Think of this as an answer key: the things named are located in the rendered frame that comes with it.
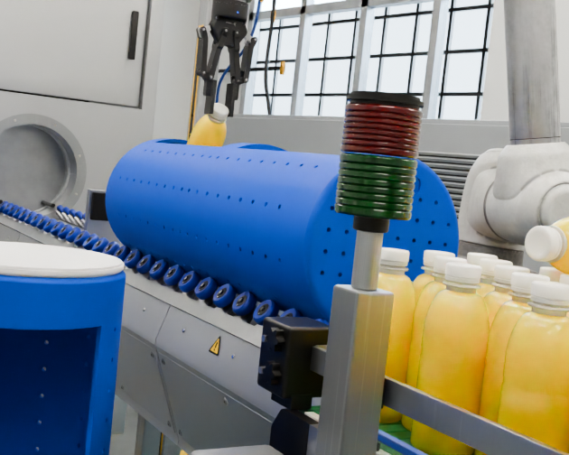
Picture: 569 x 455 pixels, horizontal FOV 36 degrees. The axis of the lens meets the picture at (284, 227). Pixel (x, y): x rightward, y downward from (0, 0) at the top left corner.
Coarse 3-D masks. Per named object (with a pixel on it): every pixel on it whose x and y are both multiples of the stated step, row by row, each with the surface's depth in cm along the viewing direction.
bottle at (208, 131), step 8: (200, 120) 182; (208, 120) 181; (216, 120) 180; (224, 120) 182; (200, 128) 182; (208, 128) 181; (216, 128) 181; (224, 128) 182; (192, 136) 183; (200, 136) 182; (208, 136) 181; (216, 136) 182; (224, 136) 183; (192, 144) 184; (200, 144) 183; (208, 144) 182; (216, 144) 183
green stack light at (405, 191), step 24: (360, 168) 69; (384, 168) 68; (408, 168) 69; (336, 192) 71; (360, 192) 69; (384, 192) 68; (408, 192) 70; (360, 216) 69; (384, 216) 69; (408, 216) 70
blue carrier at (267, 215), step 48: (144, 144) 196; (240, 144) 162; (144, 192) 176; (192, 192) 156; (240, 192) 142; (288, 192) 129; (432, 192) 132; (144, 240) 180; (192, 240) 156; (240, 240) 139; (288, 240) 125; (336, 240) 124; (384, 240) 128; (432, 240) 133; (240, 288) 148; (288, 288) 129
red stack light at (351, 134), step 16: (352, 112) 69; (368, 112) 68; (384, 112) 68; (400, 112) 68; (416, 112) 69; (352, 128) 69; (368, 128) 68; (384, 128) 68; (400, 128) 68; (416, 128) 70; (352, 144) 69; (368, 144) 68; (384, 144) 68; (400, 144) 68; (416, 144) 70
